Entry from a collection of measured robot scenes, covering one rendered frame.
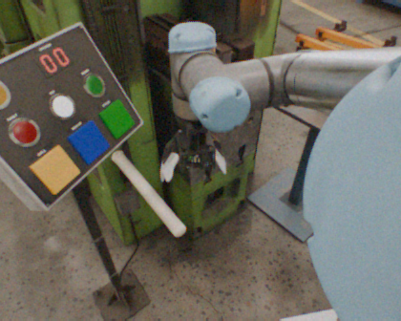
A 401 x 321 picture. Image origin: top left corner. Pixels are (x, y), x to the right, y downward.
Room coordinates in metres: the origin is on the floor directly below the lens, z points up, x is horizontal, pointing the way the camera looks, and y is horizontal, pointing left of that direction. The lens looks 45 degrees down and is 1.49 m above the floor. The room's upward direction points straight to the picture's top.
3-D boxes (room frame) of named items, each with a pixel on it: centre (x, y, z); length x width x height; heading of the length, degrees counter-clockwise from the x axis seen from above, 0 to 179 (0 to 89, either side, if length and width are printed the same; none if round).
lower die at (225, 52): (1.19, 0.10, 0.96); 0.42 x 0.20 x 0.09; 37
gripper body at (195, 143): (0.50, 0.01, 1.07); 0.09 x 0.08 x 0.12; 11
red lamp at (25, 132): (0.49, 0.35, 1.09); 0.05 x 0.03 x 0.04; 127
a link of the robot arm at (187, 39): (0.50, 0.01, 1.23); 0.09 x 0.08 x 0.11; 18
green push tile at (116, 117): (0.65, 0.21, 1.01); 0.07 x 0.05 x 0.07; 152
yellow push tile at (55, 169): (0.47, 0.31, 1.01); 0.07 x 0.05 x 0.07; 152
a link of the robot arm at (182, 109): (0.51, 0.01, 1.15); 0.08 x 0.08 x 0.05
